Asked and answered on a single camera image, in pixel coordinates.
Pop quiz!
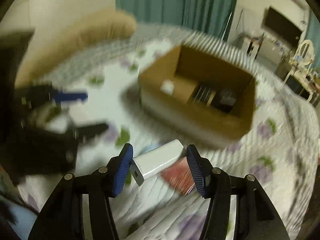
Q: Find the floral quilted bedspread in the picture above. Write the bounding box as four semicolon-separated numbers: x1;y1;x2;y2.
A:
15;24;320;240

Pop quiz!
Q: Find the small white cube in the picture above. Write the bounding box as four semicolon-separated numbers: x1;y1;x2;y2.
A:
160;79;175;95

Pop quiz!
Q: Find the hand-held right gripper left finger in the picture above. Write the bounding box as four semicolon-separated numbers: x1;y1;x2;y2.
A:
27;143;134;240

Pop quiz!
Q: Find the white dressing table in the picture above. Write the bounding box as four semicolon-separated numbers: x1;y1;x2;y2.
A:
284;62;320;103

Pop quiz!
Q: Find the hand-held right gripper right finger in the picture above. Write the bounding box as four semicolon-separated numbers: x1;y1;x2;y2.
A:
186;144;290;240

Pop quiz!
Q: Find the tan pillow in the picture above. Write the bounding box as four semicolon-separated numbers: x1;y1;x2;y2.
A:
15;8;138;88

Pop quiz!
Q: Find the red flat box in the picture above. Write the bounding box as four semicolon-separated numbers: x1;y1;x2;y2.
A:
161;158;197;196

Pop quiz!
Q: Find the black wall television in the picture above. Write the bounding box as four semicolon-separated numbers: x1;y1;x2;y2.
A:
261;7;303;50

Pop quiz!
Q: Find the white power adapter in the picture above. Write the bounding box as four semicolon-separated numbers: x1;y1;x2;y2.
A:
130;139;188;187

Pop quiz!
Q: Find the cardboard box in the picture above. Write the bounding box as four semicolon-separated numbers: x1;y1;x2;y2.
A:
137;44;257;143

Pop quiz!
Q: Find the teal curtain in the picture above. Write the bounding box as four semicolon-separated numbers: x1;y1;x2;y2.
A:
115;0;240;41

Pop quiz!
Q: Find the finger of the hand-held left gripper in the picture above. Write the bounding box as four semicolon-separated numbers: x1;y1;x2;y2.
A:
67;122;109;143
27;85;89;107

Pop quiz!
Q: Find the dark striped box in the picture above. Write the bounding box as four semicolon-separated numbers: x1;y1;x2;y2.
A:
192;84;216;106

